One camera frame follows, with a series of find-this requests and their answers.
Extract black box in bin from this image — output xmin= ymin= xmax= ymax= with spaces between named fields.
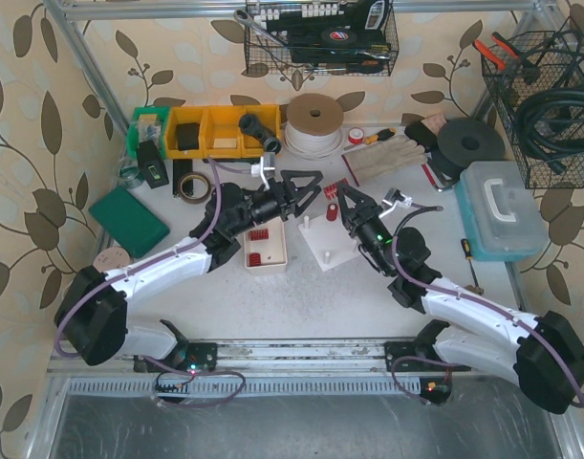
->
xmin=175 ymin=122 xmax=200 ymax=150

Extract yellow black screwdriver by toolbox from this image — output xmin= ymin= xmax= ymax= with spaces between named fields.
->
xmin=460 ymin=238 xmax=480 ymax=289

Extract white spring tray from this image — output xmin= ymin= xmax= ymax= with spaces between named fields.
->
xmin=244 ymin=219 xmax=288 ymax=276

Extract glass jar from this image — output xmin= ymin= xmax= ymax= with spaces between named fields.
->
xmin=118 ymin=159 xmax=144 ymax=189

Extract round sanding disc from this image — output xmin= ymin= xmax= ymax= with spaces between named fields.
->
xmin=93 ymin=246 xmax=131 ymax=273

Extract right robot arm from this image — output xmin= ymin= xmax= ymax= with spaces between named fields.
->
xmin=336 ymin=183 xmax=584 ymax=414

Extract red large spring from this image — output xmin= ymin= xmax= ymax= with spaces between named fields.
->
xmin=326 ymin=203 xmax=338 ymax=222

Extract green foam pad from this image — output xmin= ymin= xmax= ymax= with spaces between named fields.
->
xmin=89 ymin=186 xmax=170 ymax=258

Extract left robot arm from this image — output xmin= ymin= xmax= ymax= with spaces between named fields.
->
xmin=54 ymin=170 xmax=323 ymax=366

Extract yellow storage bins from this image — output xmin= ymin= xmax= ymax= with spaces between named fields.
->
xmin=163 ymin=104 xmax=282 ymax=162

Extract white four-peg base plate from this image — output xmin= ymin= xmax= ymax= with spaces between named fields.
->
xmin=298 ymin=214 xmax=359 ymax=272

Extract orange handled pliers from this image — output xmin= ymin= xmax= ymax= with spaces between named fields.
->
xmin=472 ymin=32 xmax=520 ymax=71

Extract aluminium rail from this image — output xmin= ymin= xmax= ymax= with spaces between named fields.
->
xmin=176 ymin=337 xmax=441 ymax=377

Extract black hose coil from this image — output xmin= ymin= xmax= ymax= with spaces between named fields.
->
xmin=514 ymin=83 xmax=584 ymax=164

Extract teal clear toolbox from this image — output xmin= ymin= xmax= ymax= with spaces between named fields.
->
xmin=454 ymin=161 xmax=549 ymax=262

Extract black brush with sponge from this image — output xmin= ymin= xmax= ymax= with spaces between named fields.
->
xmin=404 ymin=114 xmax=447 ymax=151

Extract beige work glove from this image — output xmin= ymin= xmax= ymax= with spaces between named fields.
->
xmin=342 ymin=135 xmax=427 ymax=186

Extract black battery charger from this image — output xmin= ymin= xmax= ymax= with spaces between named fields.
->
xmin=137 ymin=141 xmax=169 ymax=189

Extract black foam disc spool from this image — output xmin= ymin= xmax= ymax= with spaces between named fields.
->
xmin=431 ymin=118 xmax=506 ymax=180

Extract green storage bin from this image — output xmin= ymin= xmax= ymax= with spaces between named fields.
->
xmin=126 ymin=107 xmax=170 ymax=159

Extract small yellow black screwdriver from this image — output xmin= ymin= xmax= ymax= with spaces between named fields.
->
xmin=343 ymin=128 xmax=396 ymax=151

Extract wire basket with hoses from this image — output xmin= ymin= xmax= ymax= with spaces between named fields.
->
xmin=481 ymin=28 xmax=584 ymax=189

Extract wire basket with tools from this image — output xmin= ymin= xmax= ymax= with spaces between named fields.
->
xmin=233 ymin=1 xmax=399 ymax=81

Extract brown tape roll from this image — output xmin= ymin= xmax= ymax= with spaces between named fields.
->
xmin=176 ymin=172 xmax=212 ymax=205

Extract white cable spool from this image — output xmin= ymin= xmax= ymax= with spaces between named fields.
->
xmin=283 ymin=93 xmax=345 ymax=161

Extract grey pipe fitting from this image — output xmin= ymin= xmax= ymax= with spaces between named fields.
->
xmin=238 ymin=114 xmax=282 ymax=154

